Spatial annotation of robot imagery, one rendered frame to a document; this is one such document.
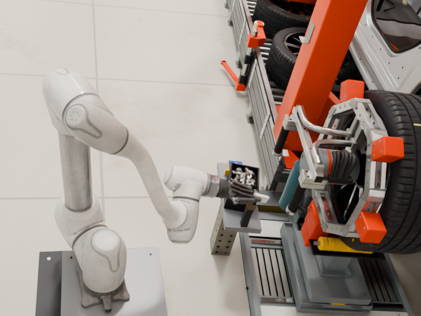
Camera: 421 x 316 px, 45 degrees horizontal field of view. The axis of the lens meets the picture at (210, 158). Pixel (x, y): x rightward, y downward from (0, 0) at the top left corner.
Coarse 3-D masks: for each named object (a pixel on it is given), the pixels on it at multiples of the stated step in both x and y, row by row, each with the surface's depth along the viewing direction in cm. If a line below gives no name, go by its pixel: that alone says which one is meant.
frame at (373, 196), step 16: (336, 112) 212; (352, 112) 207; (368, 112) 193; (336, 128) 221; (368, 128) 183; (384, 128) 183; (368, 144) 181; (368, 160) 181; (368, 176) 179; (384, 176) 179; (320, 192) 226; (368, 192) 178; (384, 192) 179; (320, 208) 219; (368, 208) 186; (336, 224) 201; (352, 224) 188
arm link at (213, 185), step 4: (208, 176) 192; (212, 176) 193; (216, 176) 194; (208, 180) 191; (212, 180) 191; (216, 180) 193; (208, 184) 190; (212, 184) 191; (216, 184) 192; (220, 184) 194; (208, 188) 190; (212, 188) 191; (216, 188) 192; (204, 192) 191; (208, 192) 191; (212, 192) 192; (216, 192) 192; (208, 196) 193; (212, 196) 193
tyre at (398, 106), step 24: (384, 96) 192; (408, 96) 195; (384, 120) 189; (408, 120) 181; (408, 144) 177; (408, 168) 175; (408, 192) 176; (336, 216) 221; (384, 216) 182; (408, 216) 179; (384, 240) 186; (408, 240) 187
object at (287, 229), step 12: (288, 228) 272; (300, 228) 269; (288, 240) 262; (288, 252) 259; (288, 264) 258; (300, 276) 249; (300, 288) 243; (300, 300) 237; (312, 312) 241; (324, 312) 241; (336, 312) 242; (348, 312) 243; (360, 312) 244
